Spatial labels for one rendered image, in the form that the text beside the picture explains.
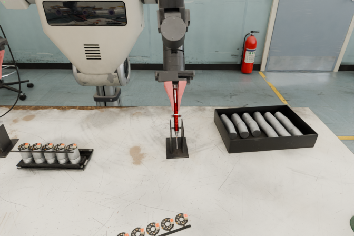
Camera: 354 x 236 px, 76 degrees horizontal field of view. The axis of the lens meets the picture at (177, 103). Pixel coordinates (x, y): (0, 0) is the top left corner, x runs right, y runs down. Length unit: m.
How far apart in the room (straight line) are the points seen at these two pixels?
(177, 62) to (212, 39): 2.59
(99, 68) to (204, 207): 0.69
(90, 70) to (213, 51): 2.39
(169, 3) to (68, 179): 0.48
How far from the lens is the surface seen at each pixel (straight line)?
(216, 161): 0.59
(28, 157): 0.65
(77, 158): 0.59
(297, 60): 3.54
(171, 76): 0.56
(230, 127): 0.67
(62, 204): 0.56
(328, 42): 3.65
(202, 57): 3.21
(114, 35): 0.92
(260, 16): 3.23
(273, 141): 0.65
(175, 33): 0.52
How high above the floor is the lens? 1.16
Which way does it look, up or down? 29 degrees down
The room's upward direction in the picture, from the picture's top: straight up
